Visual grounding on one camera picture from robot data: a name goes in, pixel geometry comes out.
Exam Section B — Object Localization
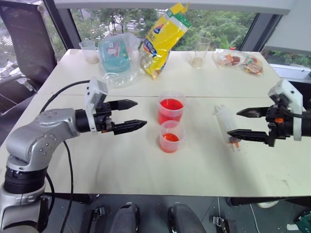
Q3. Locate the clear bag of red snacks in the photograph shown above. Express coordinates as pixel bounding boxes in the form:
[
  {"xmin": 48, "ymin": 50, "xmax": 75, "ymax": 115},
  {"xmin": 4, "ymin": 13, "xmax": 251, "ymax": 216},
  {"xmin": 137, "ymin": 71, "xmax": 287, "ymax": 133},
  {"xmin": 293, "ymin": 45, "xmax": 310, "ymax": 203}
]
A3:
[{"xmin": 213, "ymin": 48, "xmax": 265, "ymax": 77}]

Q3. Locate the black floor clamp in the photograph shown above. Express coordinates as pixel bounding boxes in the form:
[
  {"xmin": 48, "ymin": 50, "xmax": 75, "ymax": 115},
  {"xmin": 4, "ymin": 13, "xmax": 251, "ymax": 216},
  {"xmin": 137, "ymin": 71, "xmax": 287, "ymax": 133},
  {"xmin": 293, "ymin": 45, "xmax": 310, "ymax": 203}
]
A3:
[
  {"xmin": 91, "ymin": 206, "xmax": 105, "ymax": 219},
  {"xmin": 212, "ymin": 215, "xmax": 238, "ymax": 233}
]

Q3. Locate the clear plastic syringe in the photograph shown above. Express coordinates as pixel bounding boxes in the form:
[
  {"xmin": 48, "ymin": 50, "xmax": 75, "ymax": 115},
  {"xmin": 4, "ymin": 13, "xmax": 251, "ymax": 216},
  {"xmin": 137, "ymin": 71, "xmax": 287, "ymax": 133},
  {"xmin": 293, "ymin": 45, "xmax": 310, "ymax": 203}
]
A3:
[{"xmin": 212, "ymin": 104, "xmax": 242, "ymax": 151}]

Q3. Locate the white rounded floor object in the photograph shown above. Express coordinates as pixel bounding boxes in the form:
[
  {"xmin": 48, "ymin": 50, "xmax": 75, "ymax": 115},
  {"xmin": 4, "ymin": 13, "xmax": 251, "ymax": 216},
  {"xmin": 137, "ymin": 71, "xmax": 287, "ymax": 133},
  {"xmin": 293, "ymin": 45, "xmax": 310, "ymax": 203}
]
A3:
[{"xmin": 257, "ymin": 200, "xmax": 279, "ymax": 209}]

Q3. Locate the clear bag with teal pack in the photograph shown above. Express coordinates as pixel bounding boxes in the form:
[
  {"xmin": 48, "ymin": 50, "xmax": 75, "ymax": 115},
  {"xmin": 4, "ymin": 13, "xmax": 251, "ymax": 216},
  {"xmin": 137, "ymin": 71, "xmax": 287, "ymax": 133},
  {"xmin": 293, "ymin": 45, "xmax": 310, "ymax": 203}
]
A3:
[{"xmin": 98, "ymin": 32, "xmax": 147, "ymax": 89}]

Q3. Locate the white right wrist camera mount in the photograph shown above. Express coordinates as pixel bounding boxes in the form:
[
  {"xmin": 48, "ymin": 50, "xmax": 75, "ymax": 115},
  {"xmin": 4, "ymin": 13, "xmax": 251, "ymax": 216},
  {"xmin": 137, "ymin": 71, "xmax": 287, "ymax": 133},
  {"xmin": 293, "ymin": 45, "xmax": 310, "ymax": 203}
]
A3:
[{"xmin": 268, "ymin": 79, "xmax": 305, "ymax": 142}]

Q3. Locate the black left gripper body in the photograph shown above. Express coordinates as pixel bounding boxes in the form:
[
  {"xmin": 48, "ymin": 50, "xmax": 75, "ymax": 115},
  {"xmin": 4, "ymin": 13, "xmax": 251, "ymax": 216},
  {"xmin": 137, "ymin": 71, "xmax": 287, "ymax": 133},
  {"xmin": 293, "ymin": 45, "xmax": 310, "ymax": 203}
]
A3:
[{"xmin": 93, "ymin": 101, "xmax": 116, "ymax": 134}]

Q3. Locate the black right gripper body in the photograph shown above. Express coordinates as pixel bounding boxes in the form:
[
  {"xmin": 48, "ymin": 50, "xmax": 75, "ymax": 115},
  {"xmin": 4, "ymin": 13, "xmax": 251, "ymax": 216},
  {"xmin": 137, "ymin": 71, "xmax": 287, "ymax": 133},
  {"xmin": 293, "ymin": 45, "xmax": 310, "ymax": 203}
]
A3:
[{"xmin": 265, "ymin": 97, "xmax": 295, "ymax": 148}]

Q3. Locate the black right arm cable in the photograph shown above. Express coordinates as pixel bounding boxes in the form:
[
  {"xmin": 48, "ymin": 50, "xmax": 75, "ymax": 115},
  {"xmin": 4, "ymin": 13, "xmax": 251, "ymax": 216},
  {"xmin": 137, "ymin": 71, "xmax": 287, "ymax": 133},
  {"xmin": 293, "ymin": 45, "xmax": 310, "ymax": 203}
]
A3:
[{"xmin": 286, "ymin": 109, "xmax": 311, "ymax": 119}]

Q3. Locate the tall clear glass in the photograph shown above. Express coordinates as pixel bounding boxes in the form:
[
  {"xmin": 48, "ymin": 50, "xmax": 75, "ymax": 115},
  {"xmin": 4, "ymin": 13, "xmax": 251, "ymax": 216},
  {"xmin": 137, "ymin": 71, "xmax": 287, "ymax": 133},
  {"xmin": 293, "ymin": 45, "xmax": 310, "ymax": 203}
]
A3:
[{"xmin": 190, "ymin": 36, "xmax": 211, "ymax": 69}]

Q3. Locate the green box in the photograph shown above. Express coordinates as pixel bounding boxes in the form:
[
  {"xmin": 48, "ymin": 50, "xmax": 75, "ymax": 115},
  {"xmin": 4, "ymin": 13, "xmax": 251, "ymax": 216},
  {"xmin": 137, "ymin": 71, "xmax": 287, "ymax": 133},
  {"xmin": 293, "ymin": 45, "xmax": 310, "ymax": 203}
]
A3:
[{"xmin": 294, "ymin": 213, "xmax": 311, "ymax": 229}]

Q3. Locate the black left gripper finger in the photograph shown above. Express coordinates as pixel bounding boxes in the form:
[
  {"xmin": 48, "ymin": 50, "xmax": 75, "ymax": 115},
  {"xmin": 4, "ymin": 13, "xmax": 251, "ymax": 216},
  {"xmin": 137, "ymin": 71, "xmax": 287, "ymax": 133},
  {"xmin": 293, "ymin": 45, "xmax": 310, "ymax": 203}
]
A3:
[
  {"xmin": 108, "ymin": 99, "xmax": 138, "ymax": 112},
  {"xmin": 113, "ymin": 119, "xmax": 148, "ymax": 136}
]

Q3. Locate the large cup red liquid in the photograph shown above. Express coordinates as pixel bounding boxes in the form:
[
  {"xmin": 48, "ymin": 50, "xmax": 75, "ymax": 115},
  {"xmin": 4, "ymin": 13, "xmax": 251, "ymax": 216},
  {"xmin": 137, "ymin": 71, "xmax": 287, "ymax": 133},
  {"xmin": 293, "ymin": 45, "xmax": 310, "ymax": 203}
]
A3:
[{"xmin": 158, "ymin": 90, "xmax": 187, "ymax": 126}]

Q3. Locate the black table frame bar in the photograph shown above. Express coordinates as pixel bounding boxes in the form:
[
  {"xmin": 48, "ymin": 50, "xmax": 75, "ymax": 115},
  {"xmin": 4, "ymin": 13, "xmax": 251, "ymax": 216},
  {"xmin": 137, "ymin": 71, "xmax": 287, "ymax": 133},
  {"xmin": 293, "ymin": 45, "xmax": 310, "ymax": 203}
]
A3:
[
  {"xmin": 44, "ymin": 193, "xmax": 94, "ymax": 205},
  {"xmin": 226, "ymin": 196, "xmax": 311, "ymax": 207}
]

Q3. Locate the yellow snack bag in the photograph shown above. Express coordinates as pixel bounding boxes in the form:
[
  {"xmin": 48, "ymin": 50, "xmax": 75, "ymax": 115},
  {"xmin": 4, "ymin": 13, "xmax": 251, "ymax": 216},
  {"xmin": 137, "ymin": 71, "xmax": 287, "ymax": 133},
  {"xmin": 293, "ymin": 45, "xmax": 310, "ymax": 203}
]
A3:
[{"xmin": 139, "ymin": 1, "xmax": 192, "ymax": 81}]

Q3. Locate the small cup red liquid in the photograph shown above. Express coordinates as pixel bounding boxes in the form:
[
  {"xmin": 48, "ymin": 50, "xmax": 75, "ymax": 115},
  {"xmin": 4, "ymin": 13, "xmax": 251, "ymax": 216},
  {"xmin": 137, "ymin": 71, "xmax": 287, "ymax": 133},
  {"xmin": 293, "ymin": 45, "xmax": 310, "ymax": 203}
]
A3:
[{"xmin": 159, "ymin": 120, "xmax": 186, "ymax": 154}]

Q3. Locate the clear plastic measuring cup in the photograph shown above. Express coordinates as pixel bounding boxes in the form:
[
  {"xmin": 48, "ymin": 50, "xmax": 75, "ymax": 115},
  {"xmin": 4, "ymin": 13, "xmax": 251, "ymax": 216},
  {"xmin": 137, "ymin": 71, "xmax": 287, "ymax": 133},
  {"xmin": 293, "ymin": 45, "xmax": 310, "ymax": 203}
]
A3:
[{"xmin": 78, "ymin": 39, "xmax": 101, "ymax": 65}]

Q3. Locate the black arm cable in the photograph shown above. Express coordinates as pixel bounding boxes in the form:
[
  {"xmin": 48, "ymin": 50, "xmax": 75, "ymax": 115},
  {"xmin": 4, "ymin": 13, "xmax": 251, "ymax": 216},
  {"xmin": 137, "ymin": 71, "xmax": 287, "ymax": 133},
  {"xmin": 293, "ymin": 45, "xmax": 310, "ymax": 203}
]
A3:
[
  {"xmin": 40, "ymin": 80, "xmax": 92, "ymax": 233},
  {"xmin": 286, "ymin": 109, "xmax": 311, "ymax": 119}
]

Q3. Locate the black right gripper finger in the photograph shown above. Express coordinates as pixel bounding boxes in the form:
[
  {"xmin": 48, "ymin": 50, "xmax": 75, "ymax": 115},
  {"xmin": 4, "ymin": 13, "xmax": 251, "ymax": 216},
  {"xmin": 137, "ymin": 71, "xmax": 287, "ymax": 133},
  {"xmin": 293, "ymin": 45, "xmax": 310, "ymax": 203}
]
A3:
[
  {"xmin": 226, "ymin": 129, "xmax": 272, "ymax": 146},
  {"xmin": 236, "ymin": 107, "xmax": 269, "ymax": 119}
]

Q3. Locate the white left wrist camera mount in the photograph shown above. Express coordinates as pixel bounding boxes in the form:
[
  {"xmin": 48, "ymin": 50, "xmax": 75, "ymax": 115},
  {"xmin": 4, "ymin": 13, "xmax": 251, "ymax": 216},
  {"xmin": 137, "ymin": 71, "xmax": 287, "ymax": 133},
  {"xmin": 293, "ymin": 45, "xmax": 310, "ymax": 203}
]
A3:
[{"xmin": 84, "ymin": 77, "xmax": 109, "ymax": 133}]

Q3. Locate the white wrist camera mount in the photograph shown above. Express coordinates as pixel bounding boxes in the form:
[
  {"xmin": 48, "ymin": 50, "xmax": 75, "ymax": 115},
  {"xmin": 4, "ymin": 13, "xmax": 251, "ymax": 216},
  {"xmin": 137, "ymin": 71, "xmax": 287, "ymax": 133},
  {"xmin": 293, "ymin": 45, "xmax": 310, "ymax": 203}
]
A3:
[
  {"xmin": 268, "ymin": 79, "xmax": 305, "ymax": 142},
  {"xmin": 84, "ymin": 77, "xmax": 109, "ymax": 133}
]

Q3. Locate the dark rounded shape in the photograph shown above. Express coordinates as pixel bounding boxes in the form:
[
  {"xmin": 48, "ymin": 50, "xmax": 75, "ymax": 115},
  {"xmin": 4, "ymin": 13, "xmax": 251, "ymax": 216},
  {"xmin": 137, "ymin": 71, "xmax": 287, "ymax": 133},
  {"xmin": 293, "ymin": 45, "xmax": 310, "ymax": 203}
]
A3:
[
  {"xmin": 112, "ymin": 202, "xmax": 142, "ymax": 233},
  {"xmin": 167, "ymin": 203, "xmax": 207, "ymax": 233}
]

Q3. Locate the black office chair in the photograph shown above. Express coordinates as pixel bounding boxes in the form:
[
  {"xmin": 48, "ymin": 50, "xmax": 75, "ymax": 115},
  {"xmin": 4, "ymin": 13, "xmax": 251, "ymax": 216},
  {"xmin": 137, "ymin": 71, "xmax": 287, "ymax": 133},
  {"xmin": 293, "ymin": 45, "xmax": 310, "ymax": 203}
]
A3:
[{"xmin": 0, "ymin": 1, "xmax": 59, "ymax": 118}]

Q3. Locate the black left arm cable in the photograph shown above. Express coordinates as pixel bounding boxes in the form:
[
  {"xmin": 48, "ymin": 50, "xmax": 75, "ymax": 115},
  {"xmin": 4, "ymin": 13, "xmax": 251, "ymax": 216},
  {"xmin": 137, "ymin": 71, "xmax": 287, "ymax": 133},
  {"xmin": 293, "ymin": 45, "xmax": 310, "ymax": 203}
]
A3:
[{"xmin": 40, "ymin": 80, "xmax": 92, "ymax": 233}]

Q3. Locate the black window pillar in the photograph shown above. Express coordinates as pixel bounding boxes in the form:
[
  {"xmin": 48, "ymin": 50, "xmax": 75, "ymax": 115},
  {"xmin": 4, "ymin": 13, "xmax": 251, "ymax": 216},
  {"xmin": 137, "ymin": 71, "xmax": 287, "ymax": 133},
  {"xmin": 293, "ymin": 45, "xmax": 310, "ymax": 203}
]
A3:
[
  {"xmin": 241, "ymin": 12, "xmax": 283, "ymax": 53},
  {"xmin": 44, "ymin": 0, "xmax": 83, "ymax": 53}
]

